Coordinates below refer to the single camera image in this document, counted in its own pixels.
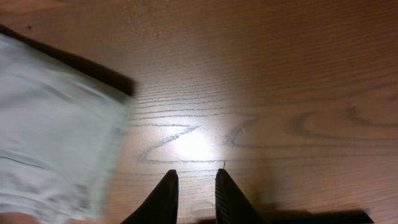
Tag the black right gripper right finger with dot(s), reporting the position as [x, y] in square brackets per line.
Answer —
[232, 207]

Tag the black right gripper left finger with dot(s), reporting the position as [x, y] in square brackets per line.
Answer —
[161, 206]

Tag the grey-green shorts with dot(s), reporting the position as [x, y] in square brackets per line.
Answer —
[61, 131]

